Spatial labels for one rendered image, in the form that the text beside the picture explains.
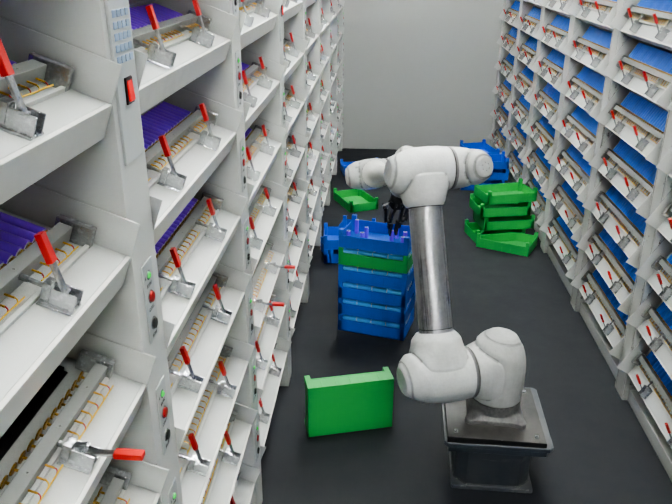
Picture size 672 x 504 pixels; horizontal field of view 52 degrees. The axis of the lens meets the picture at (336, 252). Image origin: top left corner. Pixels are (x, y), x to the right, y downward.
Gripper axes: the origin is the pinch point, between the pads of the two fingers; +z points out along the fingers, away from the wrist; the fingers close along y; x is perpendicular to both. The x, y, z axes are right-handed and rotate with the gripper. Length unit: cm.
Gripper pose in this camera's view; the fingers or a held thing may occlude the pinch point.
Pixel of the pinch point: (393, 227)
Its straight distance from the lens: 288.4
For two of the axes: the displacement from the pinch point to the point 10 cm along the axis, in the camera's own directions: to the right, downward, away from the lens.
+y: 9.8, -0.7, 1.8
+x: -1.7, -7.4, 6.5
